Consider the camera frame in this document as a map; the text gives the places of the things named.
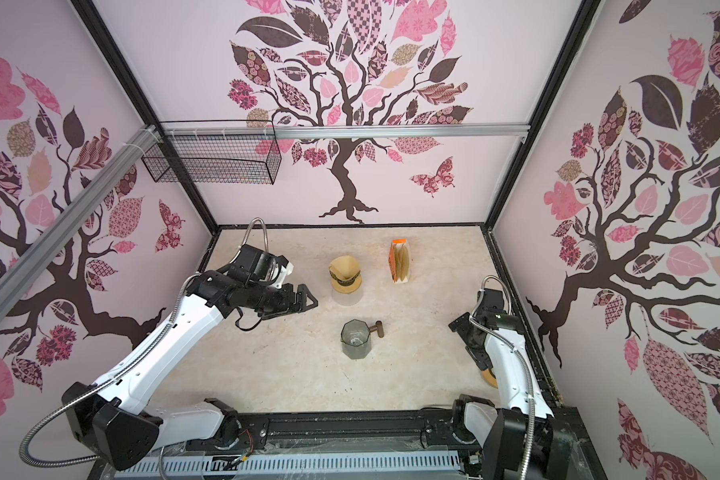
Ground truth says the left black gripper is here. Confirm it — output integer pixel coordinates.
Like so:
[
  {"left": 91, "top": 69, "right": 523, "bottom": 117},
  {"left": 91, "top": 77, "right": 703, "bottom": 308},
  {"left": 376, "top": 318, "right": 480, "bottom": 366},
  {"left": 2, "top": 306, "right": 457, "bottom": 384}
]
[{"left": 246, "top": 281, "right": 317, "bottom": 320}]

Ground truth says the wooden dripper ring stand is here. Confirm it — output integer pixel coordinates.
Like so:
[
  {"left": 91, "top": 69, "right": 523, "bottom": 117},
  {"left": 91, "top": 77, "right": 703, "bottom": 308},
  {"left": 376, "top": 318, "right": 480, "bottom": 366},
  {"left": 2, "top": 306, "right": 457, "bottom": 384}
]
[{"left": 331, "top": 276, "right": 362, "bottom": 295}]

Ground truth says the grey glass server with knob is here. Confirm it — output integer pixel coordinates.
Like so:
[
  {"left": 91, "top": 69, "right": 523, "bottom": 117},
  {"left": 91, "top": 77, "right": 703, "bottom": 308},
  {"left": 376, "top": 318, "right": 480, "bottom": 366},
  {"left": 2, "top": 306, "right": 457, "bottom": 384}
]
[{"left": 340, "top": 319, "right": 385, "bottom": 360}]

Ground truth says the brown paper filter stack holder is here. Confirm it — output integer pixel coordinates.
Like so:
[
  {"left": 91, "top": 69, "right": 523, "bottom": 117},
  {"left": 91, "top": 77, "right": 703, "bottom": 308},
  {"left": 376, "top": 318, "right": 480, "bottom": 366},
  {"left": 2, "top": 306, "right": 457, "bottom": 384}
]
[{"left": 388, "top": 239, "right": 411, "bottom": 284}]

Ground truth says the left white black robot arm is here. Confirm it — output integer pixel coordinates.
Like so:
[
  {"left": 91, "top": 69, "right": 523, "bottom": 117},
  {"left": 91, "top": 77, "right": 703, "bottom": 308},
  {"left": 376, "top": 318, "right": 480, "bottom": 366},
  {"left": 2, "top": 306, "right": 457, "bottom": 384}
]
[{"left": 62, "top": 245, "right": 319, "bottom": 470}]

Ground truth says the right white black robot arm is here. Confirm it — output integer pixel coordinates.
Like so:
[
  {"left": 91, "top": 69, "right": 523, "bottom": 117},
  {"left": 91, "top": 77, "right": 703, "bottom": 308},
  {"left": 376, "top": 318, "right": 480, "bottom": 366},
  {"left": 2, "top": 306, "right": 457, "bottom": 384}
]
[{"left": 449, "top": 287, "right": 575, "bottom": 479}]

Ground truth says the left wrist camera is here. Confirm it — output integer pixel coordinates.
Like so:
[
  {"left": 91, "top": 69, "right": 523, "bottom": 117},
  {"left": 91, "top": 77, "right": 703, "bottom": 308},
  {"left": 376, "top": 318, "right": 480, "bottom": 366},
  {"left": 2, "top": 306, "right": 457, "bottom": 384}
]
[{"left": 272, "top": 256, "right": 294, "bottom": 289}]

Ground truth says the white slotted cable duct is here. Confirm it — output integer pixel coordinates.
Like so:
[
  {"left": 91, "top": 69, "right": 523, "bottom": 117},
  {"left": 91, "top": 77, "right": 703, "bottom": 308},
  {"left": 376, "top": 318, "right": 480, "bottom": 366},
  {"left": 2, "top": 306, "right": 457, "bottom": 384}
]
[{"left": 110, "top": 451, "right": 463, "bottom": 479}]

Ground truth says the black wire basket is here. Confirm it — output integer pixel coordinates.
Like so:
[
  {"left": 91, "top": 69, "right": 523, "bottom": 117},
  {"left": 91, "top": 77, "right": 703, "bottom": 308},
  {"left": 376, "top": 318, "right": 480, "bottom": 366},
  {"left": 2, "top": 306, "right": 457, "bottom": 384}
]
[{"left": 141, "top": 120, "right": 283, "bottom": 185}]

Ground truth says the aluminium rail left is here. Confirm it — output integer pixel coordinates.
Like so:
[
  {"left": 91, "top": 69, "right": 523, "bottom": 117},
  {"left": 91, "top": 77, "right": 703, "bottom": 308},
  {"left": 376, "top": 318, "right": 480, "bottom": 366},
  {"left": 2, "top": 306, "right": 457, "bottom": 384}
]
[{"left": 0, "top": 125, "right": 158, "bottom": 323}]

